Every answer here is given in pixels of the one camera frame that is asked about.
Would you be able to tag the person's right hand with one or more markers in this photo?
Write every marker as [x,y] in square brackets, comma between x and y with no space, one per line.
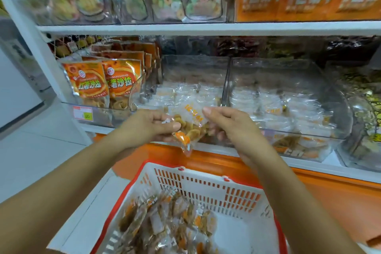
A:
[235,127]

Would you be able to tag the person's left hand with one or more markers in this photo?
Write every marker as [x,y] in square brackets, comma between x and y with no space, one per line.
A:
[146,129]

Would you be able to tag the small brown snack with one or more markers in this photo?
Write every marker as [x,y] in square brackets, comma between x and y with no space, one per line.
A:
[189,129]

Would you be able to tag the white red-rimmed shopping basket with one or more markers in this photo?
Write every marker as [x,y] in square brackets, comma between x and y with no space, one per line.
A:
[232,194]

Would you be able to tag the stack of orange packets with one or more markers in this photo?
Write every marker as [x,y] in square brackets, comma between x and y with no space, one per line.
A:
[89,81]

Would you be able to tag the pile of small brown snacks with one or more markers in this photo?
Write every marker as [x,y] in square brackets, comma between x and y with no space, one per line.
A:
[161,227]

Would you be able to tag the white snack shelf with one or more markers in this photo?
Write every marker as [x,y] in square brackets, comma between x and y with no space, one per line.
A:
[208,28]

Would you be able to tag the person's right forearm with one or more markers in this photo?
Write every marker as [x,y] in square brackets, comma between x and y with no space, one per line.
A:
[297,209]

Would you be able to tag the person's left forearm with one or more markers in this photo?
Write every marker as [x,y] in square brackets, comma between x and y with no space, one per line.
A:
[59,197]

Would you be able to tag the orange shelf base panel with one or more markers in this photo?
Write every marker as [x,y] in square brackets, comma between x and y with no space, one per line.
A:
[333,197]

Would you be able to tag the yellow hamster snack packets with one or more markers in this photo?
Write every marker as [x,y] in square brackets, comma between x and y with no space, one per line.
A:
[369,102]

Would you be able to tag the white yellow price tag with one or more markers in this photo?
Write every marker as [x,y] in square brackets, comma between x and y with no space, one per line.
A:
[83,113]

